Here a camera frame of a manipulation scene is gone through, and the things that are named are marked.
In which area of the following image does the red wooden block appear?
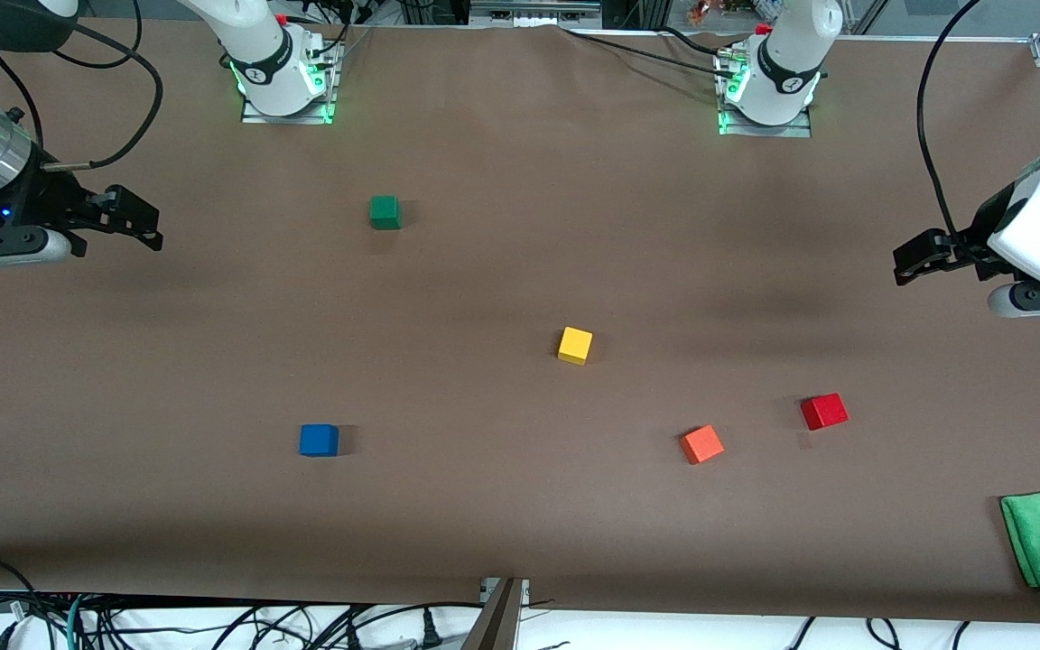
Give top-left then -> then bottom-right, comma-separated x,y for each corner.
800,393 -> 850,432

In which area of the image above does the blue wooden block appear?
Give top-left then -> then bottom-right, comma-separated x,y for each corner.
299,423 -> 340,458

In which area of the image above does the orange wooden block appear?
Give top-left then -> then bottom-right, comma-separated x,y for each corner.
679,424 -> 726,466

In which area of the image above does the yellow wooden block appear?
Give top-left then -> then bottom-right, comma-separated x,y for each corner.
558,327 -> 594,366

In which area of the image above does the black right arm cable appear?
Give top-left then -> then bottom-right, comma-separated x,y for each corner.
37,22 -> 165,172

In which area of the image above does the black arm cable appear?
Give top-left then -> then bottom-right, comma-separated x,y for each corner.
916,0 -> 1040,249
37,22 -> 165,172

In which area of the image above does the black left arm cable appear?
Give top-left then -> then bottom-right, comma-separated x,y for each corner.
916,0 -> 1040,249

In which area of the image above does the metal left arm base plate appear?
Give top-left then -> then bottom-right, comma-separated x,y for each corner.
716,52 -> 814,139

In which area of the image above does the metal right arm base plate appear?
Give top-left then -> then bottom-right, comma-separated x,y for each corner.
240,34 -> 342,125

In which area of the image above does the black cable on table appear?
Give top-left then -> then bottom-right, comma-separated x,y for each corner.
560,27 -> 745,80

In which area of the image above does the aluminium frame rail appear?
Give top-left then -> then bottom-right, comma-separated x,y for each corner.
469,0 -> 604,28

